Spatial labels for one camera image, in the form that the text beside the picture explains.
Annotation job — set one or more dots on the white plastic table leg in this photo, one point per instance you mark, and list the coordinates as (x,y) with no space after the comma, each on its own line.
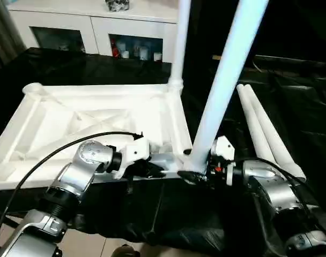
(227,67)
(180,40)
(275,134)
(255,128)

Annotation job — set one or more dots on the white plastic table top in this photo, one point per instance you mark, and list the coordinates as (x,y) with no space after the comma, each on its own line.
(85,112)

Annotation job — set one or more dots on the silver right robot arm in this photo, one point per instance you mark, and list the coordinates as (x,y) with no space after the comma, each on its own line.
(281,192)

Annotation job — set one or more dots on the black glossy mat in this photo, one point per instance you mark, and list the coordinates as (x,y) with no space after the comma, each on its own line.
(299,107)

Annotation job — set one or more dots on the small white cup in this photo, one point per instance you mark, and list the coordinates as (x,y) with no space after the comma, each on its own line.
(157,56)

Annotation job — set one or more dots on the small tan label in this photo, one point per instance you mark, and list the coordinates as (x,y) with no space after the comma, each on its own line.
(217,57)

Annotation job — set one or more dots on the long black bar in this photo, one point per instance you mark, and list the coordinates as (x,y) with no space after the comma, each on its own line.
(294,63)

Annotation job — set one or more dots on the white glass-door cabinet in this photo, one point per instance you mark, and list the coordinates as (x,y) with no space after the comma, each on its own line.
(98,24)

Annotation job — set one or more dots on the large dark screen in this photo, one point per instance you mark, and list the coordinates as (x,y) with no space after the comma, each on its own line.
(286,26)

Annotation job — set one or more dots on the dark bag of parts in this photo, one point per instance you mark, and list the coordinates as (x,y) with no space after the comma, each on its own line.
(118,4)

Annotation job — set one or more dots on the grey-brown curtain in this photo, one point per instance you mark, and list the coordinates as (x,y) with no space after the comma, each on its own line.
(4,29)

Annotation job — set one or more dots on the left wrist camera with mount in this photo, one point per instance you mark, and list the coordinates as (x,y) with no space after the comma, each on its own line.
(133,155)

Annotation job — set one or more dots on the metal table frame bar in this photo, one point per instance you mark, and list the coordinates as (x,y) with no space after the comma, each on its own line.
(4,217)

